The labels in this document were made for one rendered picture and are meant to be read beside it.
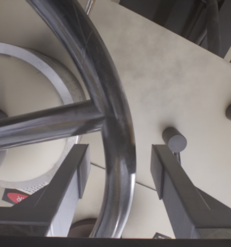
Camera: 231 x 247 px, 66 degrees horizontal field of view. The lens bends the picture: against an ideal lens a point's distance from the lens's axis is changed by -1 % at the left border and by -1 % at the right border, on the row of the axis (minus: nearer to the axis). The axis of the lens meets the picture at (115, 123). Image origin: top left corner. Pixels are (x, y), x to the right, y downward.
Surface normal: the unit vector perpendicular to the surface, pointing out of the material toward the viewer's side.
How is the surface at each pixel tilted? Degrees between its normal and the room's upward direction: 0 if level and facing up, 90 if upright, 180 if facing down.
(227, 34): 90
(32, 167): 77
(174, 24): 90
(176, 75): 90
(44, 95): 114
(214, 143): 90
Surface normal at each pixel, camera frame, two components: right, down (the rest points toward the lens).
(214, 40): -0.44, -0.42
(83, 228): -0.02, 0.27
